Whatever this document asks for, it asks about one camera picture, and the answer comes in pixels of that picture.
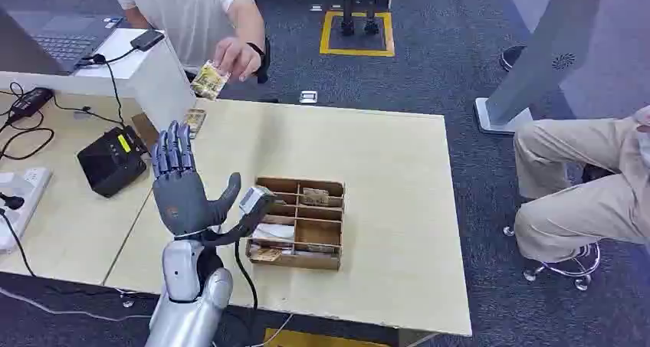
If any black wrist watch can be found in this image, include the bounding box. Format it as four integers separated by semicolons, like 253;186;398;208
246;39;271;85

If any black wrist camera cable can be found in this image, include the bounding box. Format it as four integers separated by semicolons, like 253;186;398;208
202;197;277;318

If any white card stack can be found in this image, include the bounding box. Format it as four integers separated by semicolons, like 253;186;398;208
252;224;296;243

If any person in white shirt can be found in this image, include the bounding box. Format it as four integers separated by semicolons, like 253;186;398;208
110;0;271;84

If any white desk riser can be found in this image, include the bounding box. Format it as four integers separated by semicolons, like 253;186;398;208
0;28;198;133

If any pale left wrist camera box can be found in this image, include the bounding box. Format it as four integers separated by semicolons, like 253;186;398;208
238;185;276;216

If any brown cardboard piece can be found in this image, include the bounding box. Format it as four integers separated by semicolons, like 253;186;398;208
131;113;162;152

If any black robot legs stand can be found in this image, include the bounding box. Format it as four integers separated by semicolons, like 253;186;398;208
336;0;382;37

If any black plug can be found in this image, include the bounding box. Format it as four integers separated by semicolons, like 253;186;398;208
0;192;26;211

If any grey laptop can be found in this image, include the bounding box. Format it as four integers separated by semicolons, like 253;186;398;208
0;7;126;77

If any dark patterned card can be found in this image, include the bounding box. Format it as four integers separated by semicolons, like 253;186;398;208
182;108;207;139

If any white pillar stand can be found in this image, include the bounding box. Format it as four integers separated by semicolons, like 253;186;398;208
474;0;612;136

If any black power adapter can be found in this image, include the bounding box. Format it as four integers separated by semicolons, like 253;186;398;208
8;87;55;120

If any black device with yellow label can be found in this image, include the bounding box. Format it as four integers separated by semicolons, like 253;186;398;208
76;126;149;199

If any black phone cable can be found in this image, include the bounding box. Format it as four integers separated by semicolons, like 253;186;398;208
78;46;139;129

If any brown printed card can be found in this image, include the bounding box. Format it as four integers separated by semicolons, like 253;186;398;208
302;188;330;207

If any white power strip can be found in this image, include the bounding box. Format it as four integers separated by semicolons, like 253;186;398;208
0;167;53;255

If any wooden card box with compartments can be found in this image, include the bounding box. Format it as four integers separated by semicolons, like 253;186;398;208
245;175;346;272

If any black adapter cable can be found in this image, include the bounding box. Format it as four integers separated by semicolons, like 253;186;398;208
0;82;126;162

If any chrome stool base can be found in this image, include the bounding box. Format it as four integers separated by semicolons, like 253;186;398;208
502;225;602;292

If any yellow patterned card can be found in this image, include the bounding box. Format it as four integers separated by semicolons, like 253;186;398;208
190;60;231;101

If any black phone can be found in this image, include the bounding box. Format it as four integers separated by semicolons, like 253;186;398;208
130;28;166;52

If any orange-brown printed card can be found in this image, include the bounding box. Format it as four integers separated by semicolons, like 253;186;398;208
250;248;283;264

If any person's hand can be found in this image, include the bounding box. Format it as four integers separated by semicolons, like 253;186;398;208
213;36;263;83

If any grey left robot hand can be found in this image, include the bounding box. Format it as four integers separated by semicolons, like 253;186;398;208
151;120;243;238

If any seated person in beige trousers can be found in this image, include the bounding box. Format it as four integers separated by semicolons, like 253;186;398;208
513;105;650;264

